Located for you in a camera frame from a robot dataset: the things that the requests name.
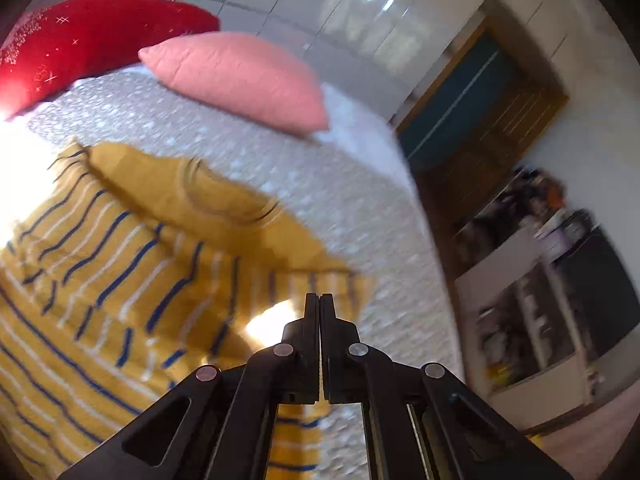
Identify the pink small pillow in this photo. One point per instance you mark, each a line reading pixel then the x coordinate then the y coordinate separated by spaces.
pixel 243 75

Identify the yellow striped knit sweater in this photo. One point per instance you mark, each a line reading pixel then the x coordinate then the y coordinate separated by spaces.
pixel 132 272

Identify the cluttered white shelf unit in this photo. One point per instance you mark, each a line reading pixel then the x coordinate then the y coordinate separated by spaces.
pixel 529 353

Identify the dark wooden door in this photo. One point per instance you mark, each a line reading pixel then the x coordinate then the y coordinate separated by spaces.
pixel 490 104

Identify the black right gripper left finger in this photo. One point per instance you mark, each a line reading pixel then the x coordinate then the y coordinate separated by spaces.
pixel 216 424

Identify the red embroidered pillow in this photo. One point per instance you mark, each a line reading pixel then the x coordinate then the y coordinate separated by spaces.
pixel 50 48

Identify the black television screen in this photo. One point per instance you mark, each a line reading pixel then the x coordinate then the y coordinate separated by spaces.
pixel 597 280

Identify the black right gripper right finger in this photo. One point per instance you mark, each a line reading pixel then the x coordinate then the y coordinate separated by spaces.
pixel 421 422

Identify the beige dotted quilt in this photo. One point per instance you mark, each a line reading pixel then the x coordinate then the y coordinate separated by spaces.
pixel 358 215

